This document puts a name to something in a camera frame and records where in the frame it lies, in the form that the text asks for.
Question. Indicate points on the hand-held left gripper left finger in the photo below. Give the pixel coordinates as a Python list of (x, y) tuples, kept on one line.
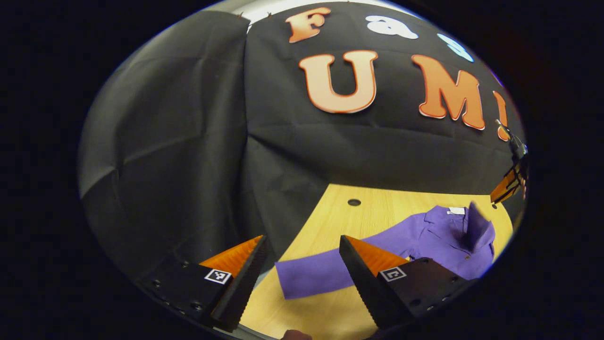
[(243, 290)]

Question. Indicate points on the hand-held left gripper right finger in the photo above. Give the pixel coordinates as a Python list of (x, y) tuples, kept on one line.
[(365, 290)]

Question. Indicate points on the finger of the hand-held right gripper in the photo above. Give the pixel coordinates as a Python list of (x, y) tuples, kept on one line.
[(501, 189)]

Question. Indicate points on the purple collared shirt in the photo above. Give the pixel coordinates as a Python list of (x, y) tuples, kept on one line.
[(424, 236)]

